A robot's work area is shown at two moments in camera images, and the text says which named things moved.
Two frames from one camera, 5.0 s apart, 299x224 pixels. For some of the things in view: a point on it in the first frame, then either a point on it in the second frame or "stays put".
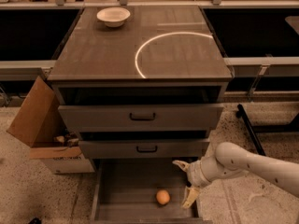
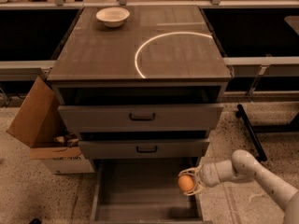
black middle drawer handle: x=147 y=150 stays put
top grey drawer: x=141 y=118 stays put
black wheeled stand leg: x=242 y=113 stays put
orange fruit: x=163 y=196 → x=185 y=184
